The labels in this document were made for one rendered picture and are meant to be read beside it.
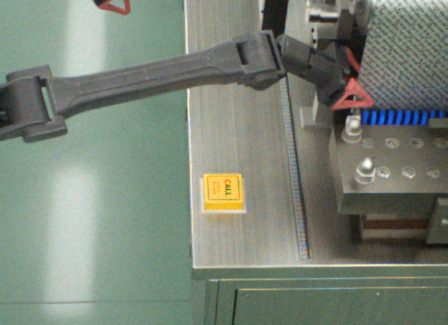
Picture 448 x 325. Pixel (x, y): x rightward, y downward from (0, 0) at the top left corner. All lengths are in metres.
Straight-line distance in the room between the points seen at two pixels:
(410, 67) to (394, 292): 0.41
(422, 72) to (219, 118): 0.42
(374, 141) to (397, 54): 0.16
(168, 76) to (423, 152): 0.48
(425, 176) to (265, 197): 0.30
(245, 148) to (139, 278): 0.98
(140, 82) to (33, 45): 1.90
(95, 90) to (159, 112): 1.65
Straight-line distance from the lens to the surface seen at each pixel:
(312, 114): 1.95
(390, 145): 1.77
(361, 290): 1.81
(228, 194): 1.78
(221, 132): 1.91
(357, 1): 1.67
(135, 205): 2.94
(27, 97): 1.54
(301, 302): 1.83
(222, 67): 1.59
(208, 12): 2.17
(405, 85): 1.78
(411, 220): 1.78
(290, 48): 1.66
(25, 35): 3.49
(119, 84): 1.56
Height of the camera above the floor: 2.30
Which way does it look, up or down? 50 degrees down
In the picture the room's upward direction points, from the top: 7 degrees clockwise
